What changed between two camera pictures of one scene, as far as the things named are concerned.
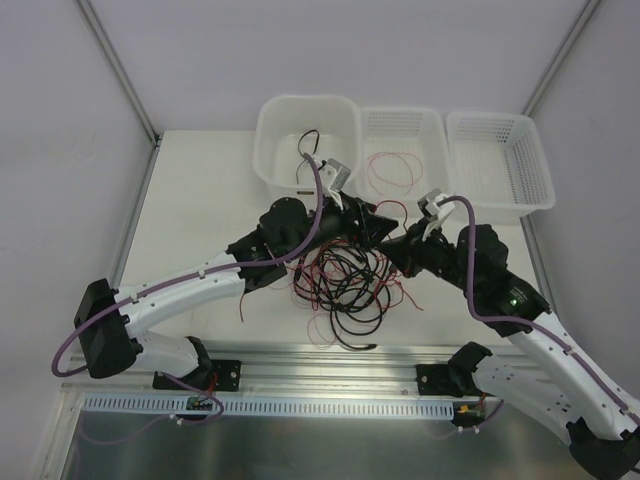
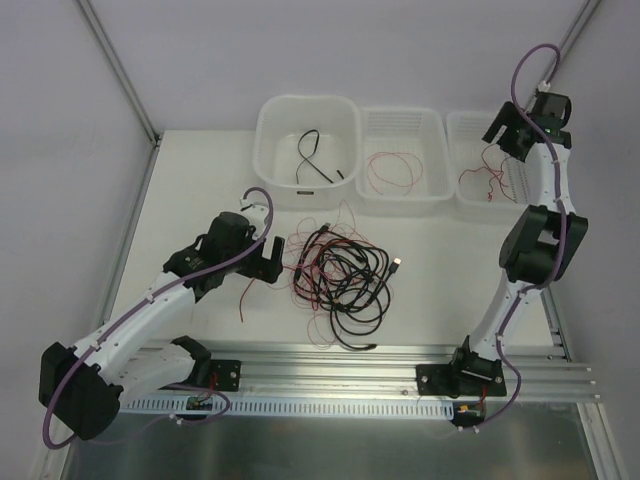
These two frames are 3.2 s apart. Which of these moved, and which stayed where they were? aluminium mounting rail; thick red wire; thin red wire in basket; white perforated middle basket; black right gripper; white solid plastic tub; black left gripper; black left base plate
Moved: black right gripper; thick red wire; black left gripper
Stayed: aluminium mounting rail; black left base plate; white solid plastic tub; thin red wire in basket; white perforated middle basket
